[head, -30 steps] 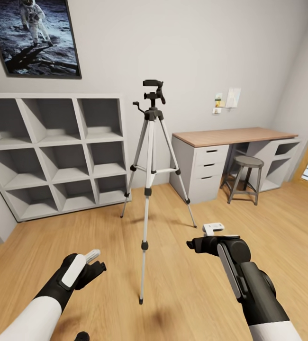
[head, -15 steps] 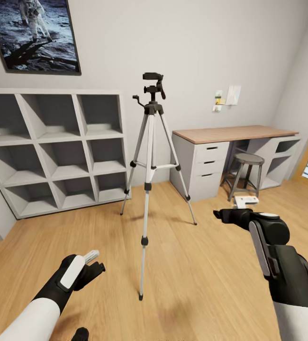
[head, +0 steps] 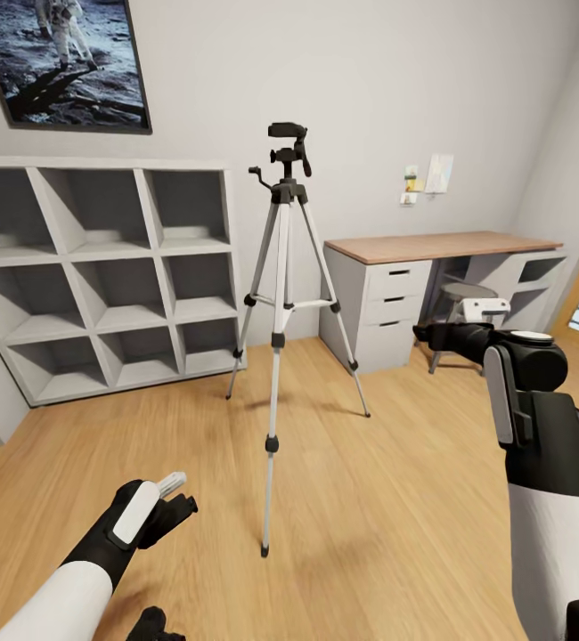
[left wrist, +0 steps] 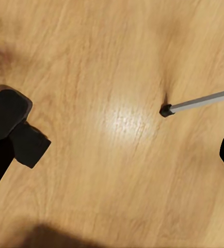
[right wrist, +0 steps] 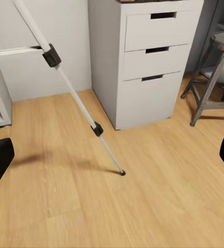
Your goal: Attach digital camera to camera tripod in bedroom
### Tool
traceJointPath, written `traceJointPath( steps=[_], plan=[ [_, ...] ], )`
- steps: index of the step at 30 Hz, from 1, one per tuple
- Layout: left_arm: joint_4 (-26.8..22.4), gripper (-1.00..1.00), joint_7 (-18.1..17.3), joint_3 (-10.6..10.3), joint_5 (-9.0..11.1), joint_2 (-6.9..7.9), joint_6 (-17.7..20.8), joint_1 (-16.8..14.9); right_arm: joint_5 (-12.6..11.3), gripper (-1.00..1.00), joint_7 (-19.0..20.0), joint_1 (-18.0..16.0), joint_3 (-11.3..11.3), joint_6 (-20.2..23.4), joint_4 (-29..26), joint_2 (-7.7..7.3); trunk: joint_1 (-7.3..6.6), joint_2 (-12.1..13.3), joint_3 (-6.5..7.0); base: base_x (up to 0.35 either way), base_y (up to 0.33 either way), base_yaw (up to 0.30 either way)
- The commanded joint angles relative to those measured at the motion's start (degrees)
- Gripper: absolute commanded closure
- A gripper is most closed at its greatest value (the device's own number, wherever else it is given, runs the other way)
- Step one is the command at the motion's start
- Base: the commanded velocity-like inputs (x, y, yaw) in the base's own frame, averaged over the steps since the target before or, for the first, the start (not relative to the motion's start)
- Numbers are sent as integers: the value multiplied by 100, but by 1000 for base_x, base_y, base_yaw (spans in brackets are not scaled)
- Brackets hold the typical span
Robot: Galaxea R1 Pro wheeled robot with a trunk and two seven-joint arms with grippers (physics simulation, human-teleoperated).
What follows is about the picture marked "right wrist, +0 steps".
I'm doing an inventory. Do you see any camera tripod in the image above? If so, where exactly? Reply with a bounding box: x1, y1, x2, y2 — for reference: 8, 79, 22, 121
0, 0, 126, 176

